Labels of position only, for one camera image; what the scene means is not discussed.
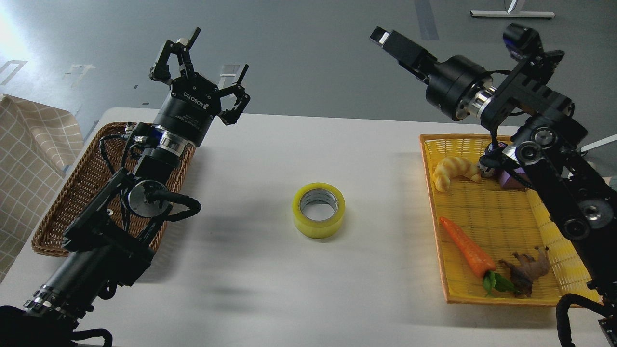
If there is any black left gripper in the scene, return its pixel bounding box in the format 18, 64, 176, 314
148, 27, 251, 147

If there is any small dark jar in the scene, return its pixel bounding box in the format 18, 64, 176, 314
477, 143, 504, 178

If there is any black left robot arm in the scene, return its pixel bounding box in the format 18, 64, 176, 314
1, 28, 250, 347

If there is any purple block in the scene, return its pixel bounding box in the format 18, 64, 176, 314
497, 167, 530, 190

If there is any brown wicker basket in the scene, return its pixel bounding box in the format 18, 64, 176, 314
31, 121, 196, 257

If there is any brown toy animal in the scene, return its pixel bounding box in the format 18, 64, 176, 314
498, 246, 550, 298

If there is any beige checkered cloth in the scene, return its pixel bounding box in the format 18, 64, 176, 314
0, 94, 84, 279

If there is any toy croissant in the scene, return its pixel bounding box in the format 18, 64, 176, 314
431, 157, 481, 192

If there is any white caster leg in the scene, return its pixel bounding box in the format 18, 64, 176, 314
580, 134, 617, 153

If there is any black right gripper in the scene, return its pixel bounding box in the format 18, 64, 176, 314
370, 26, 493, 121

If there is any white stand base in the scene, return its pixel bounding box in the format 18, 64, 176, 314
469, 0, 556, 20

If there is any orange toy carrot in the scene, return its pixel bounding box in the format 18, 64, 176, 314
438, 216, 519, 296

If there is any yellow tape roll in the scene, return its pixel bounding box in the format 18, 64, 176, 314
291, 182, 346, 239

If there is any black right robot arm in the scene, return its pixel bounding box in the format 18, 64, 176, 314
370, 23, 617, 347

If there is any yellow plastic basket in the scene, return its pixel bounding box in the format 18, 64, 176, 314
419, 134, 601, 307

